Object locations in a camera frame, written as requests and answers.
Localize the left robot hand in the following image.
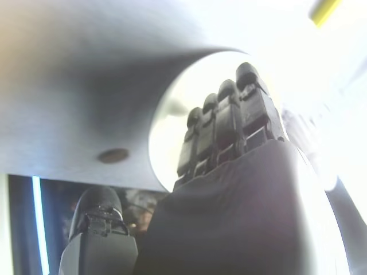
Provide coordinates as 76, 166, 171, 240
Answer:
58, 61, 355, 275

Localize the dark brown round object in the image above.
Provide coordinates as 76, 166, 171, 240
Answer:
96, 148, 130, 164

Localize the yellow rectangular block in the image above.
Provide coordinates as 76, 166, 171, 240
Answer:
308, 0, 342, 28

